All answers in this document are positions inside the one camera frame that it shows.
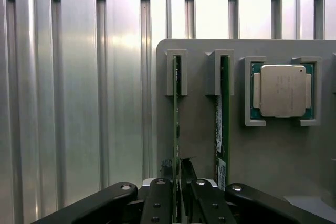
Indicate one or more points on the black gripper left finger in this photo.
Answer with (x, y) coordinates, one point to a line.
(157, 203)

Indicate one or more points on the silver CPU chip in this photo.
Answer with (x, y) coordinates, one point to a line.
(282, 90)

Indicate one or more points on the grey parts rack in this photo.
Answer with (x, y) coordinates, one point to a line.
(262, 155)

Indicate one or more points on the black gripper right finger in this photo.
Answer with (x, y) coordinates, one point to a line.
(207, 203)

